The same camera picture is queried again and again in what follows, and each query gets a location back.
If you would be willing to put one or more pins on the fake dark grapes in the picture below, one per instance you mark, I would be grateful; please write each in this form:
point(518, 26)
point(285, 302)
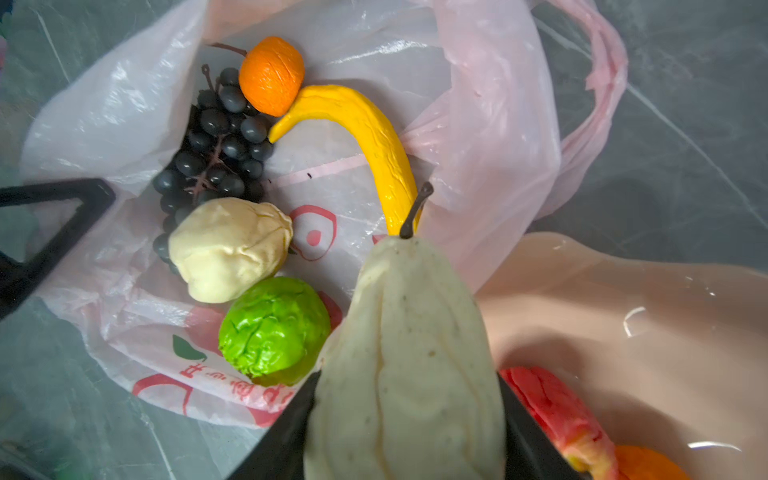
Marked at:
point(222, 155)

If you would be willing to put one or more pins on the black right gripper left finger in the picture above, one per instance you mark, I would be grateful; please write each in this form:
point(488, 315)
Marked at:
point(279, 454)

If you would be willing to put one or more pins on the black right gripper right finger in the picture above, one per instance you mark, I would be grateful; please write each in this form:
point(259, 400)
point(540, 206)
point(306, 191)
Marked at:
point(530, 455)

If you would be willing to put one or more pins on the pink scalloped bowl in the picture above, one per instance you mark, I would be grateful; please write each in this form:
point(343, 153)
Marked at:
point(668, 356)

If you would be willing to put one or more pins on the fake red strawberry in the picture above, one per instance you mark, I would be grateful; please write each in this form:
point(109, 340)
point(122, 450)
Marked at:
point(565, 419)

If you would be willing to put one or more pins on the fake green lime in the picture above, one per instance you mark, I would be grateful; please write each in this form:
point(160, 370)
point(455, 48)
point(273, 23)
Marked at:
point(274, 332)

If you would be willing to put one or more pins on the fake beige garlic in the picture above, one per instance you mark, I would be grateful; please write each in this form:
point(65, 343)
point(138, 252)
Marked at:
point(408, 387)
point(227, 245)

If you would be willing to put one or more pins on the fake yellow banana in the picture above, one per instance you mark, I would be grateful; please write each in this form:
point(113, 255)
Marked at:
point(379, 143)

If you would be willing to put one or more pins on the fake orange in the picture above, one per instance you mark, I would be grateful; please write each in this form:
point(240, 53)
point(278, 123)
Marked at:
point(639, 463)
point(271, 76)

